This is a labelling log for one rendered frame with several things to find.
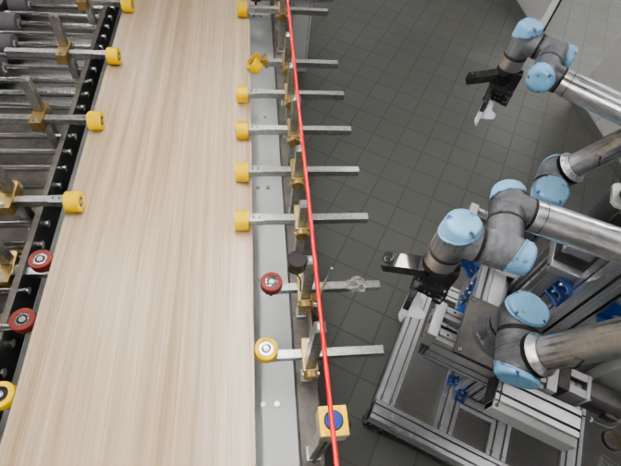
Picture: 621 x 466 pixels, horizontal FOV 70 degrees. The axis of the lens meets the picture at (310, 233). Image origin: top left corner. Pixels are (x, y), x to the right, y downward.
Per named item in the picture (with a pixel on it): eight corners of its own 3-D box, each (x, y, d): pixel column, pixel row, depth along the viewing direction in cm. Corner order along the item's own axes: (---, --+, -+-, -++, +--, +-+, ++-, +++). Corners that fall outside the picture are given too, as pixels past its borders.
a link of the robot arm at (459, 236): (486, 243, 84) (443, 229, 85) (464, 272, 93) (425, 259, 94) (490, 213, 89) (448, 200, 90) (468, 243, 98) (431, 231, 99)
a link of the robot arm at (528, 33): (543, 34, 130) (516, 23, 132) (525, 67, 139) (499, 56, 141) (550, 22, 134) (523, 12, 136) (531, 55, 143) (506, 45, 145)
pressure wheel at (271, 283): (280, 285, 173) (282, 270, 164) (282, 303, 169) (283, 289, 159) (260, 286, 172) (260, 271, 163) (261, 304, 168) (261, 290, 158)
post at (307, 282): (304, 314, 183) (316, 253, 144) (305, 323, 181) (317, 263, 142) (296, 315, 183) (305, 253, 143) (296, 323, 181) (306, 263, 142)
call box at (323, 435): (341, 411, 115) (346, 404, 109) (345, 440, 111) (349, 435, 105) (314, 413, 114) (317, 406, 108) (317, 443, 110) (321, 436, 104)
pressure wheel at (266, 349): (264, 343, 159) (264, 331, 150) (282, 357, 157) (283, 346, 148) (249, 361, 155) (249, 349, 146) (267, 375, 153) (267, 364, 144)
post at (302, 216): (299, 265, 199) (309, 198, 160) (299, 272, 197) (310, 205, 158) (291, 265, 199) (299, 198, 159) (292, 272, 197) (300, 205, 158)
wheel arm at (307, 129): (348, 130, 207) (350, 124, 204) (350, 136, 205) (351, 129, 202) (240, 129, 201) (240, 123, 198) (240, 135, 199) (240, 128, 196)
